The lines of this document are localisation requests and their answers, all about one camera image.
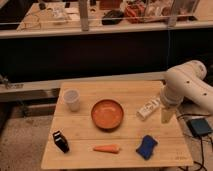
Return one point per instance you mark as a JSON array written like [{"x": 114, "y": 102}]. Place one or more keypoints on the cream cylindrical end stick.
[{"x": 167, "y": 114}]

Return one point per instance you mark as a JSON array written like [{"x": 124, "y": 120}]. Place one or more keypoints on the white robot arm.
[{"x": 185, "y": 81}]

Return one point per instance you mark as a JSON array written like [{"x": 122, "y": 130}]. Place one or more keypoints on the black power adapter box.
[{"x": 199, "y": 127}]

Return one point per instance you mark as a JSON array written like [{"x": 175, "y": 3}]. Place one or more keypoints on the blue sponge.
[{"x": 146, "y": 147}]

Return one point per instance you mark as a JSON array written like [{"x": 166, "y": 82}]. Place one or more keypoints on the orange round bowl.
[{"x": 107, "y": 114}]

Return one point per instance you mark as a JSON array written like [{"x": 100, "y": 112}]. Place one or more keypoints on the orange carrot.
[{"x": 113, "y": 148}]

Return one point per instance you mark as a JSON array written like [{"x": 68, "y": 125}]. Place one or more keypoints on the translucent plastic cup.
[{"x": 72, "y": 99}]

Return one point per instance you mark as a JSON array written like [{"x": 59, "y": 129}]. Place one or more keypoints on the orange object on shelf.
[{"x": 134, "y": 13}]

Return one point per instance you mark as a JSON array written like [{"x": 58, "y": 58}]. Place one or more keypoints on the black bag on shelf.
[{"x": 112, "y": 17}]

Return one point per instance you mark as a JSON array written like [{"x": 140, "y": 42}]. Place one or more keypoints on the metal frame post right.
[{"x": 174, "y": 13}]

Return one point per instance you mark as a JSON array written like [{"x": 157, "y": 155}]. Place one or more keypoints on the metal frame post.
[
  {"x": 174, "y": 13},
  {"x": 83, "y": 11}
]

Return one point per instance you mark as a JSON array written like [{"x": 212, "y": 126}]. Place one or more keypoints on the metal rail beam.
[{"x": 50, "y": 88}]

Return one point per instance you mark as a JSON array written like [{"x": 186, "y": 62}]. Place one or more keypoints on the metal frame post left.
[{"x": 83, "y": 11}]

